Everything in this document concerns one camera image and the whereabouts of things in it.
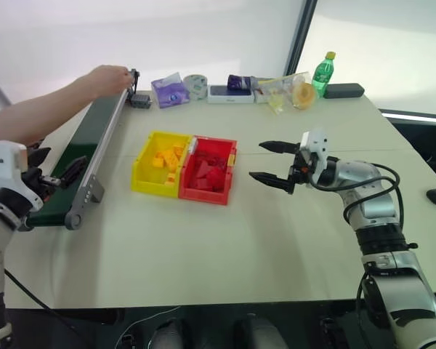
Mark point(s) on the person's bare forearm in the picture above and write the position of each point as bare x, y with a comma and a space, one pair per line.
40, 109

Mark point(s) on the small yellow toy block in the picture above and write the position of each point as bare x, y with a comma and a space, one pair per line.
171, 179

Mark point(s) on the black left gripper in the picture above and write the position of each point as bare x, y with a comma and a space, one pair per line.
34, 178

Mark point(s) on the green conveyor belt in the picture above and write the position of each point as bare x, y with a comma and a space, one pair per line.
83, 131

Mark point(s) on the grey tape roll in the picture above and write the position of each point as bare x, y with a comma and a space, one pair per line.
196, 87

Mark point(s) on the black long case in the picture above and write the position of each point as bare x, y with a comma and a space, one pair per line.
343, 91

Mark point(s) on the black power adapter box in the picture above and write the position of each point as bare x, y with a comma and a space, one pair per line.
141, 101

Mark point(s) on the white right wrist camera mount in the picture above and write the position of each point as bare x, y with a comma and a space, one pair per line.
314, 143

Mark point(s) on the purple tissue pack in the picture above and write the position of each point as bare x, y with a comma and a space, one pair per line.
170, 91

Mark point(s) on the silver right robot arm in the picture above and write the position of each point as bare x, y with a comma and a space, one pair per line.
378, 207

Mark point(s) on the red wedge toy block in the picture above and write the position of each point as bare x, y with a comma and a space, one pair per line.
202, 176

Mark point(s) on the green plastic bottle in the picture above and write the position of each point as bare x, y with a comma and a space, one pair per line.
323, 74

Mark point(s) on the yellow plastic bin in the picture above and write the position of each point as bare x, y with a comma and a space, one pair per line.
141, 174

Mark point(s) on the dark red toy brick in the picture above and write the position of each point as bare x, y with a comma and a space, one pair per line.
214, 160

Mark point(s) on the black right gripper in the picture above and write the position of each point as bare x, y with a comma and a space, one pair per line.
297, 171

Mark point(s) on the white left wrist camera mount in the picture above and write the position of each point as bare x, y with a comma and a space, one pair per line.
3, 163

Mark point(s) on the yellow toy brick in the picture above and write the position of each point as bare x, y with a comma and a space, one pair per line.
160, 160
176, 156

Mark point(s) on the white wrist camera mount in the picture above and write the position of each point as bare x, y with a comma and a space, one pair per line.
3, 163
314, 143

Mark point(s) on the purple pouch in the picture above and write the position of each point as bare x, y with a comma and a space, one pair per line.
240, 82

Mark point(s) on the beige tape roll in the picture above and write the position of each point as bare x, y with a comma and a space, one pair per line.
304, 95

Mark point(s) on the clear plastic bag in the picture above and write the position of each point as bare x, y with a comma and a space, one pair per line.
276, 91

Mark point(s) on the person's bare hand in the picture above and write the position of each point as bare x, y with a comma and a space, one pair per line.
110, 80

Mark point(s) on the white and blue flat box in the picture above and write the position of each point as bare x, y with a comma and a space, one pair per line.
230, 95

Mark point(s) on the dark rounded shape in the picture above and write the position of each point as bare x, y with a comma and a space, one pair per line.
169, 334
263, 334

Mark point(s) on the red plastic bin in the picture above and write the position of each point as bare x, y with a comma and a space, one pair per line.
189, 194

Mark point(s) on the dark window frame post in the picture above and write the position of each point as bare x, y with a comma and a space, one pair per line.
299, 36

